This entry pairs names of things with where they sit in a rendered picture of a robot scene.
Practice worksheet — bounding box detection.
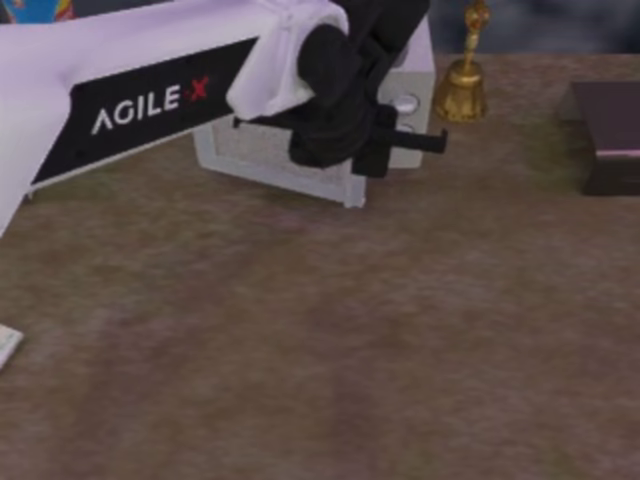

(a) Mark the dark brown box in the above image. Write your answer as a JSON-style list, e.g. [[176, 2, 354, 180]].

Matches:
[[556, 80, 640, 198]]

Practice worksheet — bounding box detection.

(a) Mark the white flat item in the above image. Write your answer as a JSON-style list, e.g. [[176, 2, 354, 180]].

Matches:
[[0, 323, 25, 372]]

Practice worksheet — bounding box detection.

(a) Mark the white microwave box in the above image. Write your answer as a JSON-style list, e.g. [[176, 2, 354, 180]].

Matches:
[[193, 14, 435, 209]]

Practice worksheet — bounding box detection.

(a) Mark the colourful background object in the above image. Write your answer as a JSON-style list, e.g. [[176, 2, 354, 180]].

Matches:
[[0, 0, 77, 25]]

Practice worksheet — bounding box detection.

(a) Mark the golden hand bell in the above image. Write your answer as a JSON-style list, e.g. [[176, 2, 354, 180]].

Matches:
[[433, 0, 489, 123]]

